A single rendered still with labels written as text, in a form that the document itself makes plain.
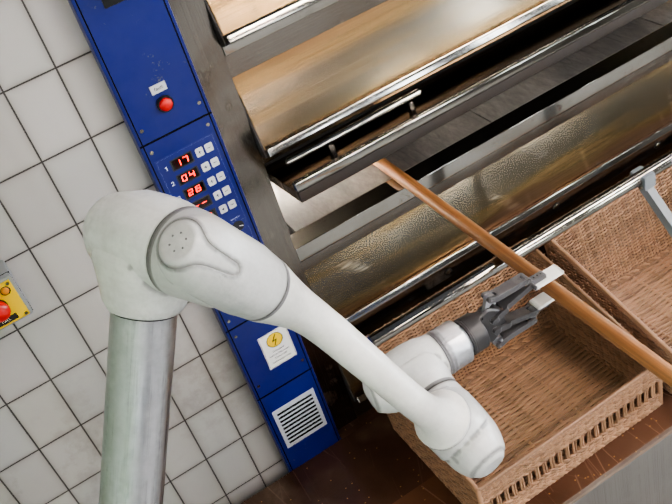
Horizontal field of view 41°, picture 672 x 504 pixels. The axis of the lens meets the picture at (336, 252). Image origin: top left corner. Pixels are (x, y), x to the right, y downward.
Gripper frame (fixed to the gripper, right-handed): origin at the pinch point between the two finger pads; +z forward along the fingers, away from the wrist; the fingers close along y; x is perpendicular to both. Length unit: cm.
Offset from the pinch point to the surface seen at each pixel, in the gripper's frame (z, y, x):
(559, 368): 19, 60, -28
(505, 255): -0.8, -1.4, -11.8
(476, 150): 20, 2, -51
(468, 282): -9.1, 2.0, -14.0
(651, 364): -0.9, -0.8, 28.0
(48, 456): -100, 17, -50
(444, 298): -15.4, 2.1, -13.8
